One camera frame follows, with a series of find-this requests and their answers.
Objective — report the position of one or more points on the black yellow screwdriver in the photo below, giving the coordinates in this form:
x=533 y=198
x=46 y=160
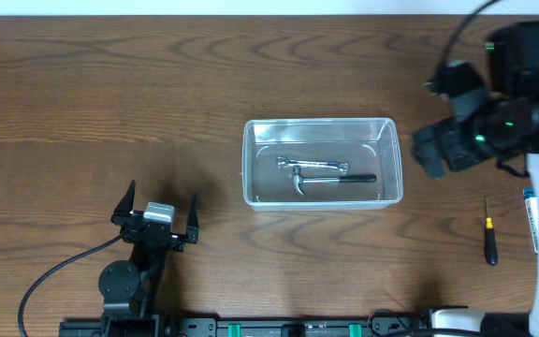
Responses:
x=490 y=244

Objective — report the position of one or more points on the silver combination wrench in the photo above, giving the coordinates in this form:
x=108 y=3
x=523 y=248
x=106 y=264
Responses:
x=284 y=162

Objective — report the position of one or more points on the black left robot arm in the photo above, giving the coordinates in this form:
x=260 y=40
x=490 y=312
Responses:
x=129 y=286

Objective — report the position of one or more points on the blue white drill bit box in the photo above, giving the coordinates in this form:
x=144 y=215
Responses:
x=530 y=200

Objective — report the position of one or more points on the clear plastic container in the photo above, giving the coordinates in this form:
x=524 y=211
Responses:
x=368 y=145

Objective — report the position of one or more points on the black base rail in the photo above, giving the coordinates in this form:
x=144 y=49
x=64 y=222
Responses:
x=376 y=325

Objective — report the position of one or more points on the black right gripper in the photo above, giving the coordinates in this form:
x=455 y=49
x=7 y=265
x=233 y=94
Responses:
x=450 y=135

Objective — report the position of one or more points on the black handled hammer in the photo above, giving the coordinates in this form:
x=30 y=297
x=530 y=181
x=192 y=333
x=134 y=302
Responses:
x=299 y=180

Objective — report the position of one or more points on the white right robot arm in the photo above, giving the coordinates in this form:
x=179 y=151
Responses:
x=498 y=120

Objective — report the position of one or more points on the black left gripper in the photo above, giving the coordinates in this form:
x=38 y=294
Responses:
x=154 y=229

